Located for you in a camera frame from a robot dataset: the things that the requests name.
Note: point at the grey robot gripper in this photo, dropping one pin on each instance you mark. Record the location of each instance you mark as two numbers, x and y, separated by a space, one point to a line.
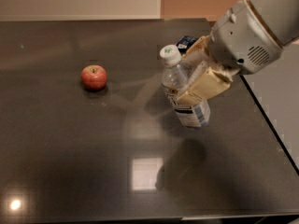
242 37

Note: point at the clear blue-label plastic bottle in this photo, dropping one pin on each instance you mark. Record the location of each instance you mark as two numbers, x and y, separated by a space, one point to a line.
176 79

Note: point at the grey side table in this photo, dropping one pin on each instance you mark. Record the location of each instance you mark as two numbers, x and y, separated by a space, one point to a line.
276 91

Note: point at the dark blue snack packet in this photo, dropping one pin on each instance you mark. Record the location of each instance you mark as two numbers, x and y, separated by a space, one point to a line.
185 43

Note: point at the red apple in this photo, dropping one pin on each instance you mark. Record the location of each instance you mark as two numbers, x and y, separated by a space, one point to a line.
94 77

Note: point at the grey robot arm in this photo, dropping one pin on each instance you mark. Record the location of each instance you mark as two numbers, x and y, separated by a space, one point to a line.
281 20

